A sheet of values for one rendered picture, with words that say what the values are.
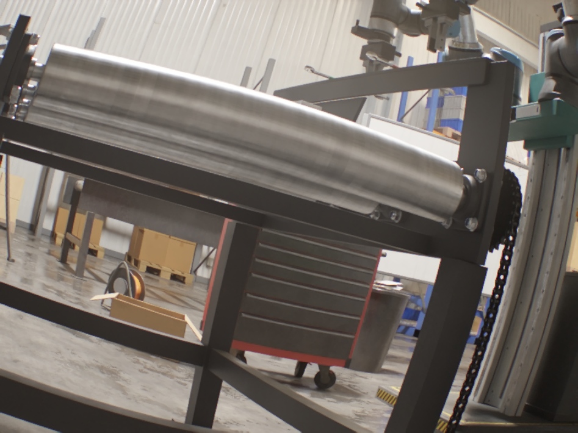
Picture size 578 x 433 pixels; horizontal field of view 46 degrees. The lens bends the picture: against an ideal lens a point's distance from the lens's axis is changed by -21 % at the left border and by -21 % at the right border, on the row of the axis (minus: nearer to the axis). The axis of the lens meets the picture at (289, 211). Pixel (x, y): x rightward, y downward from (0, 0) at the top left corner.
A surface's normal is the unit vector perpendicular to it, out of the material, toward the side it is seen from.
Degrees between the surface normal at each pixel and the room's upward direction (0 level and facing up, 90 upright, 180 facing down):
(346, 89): 90
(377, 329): 94
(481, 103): 90
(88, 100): 127
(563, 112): 90
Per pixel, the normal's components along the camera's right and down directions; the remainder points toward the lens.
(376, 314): -0.09, -0.01
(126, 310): 0.12, -0.03
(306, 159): 0.17, 0.61
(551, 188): -0.94, -0.26
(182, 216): 0.44, 0.06
